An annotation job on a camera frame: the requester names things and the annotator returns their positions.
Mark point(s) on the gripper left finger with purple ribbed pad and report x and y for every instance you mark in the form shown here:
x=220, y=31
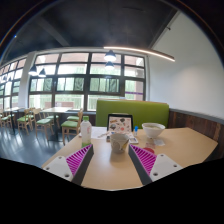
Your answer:
x=73, y=167

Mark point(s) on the large black framed window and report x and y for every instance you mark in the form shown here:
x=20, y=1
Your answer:
x=79, y=79

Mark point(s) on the wooden chair green seat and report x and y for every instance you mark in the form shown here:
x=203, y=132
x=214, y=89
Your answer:
x=26, y=121
x=72, y=125
x=42, y=123
x=6, y=119

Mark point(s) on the clear plastic bottle green cap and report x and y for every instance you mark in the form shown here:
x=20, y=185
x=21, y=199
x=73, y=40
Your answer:
x=86, y=129

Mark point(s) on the white paper napkin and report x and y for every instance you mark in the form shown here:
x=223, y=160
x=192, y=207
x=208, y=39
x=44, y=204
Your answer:
x=158, y=142

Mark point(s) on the small blue capped bottle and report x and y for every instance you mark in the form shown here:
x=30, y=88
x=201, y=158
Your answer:
x=135, y=130

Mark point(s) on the green upholstered booth bench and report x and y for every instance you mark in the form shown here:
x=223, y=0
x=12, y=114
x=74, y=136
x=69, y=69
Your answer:
x=142, y=111

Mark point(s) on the black pendant lamp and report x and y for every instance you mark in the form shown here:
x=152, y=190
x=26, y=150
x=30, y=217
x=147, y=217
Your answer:
x=110, y=56
x=109, y=66
x=42, y=73
x=33, y=71

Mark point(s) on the black framed menu stand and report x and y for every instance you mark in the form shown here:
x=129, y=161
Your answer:
x=120, y=123

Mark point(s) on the white ceramic bowl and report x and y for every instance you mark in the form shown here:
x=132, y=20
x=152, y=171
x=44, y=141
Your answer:
x=153, y=130

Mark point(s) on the wooden dining table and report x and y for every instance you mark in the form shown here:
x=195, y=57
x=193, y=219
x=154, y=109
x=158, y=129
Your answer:
x=55, y=111

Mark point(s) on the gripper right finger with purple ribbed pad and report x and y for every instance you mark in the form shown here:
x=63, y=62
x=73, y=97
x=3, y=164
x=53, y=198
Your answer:
x=151, y=167

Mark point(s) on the white paper cup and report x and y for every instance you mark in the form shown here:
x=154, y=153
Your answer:
x=119, y=142

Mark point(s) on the long linear ceiling light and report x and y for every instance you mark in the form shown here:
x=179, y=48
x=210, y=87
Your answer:
x=149, y=52

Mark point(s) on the red round lid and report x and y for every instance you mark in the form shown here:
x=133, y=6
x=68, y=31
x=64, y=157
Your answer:
x=150, y=150

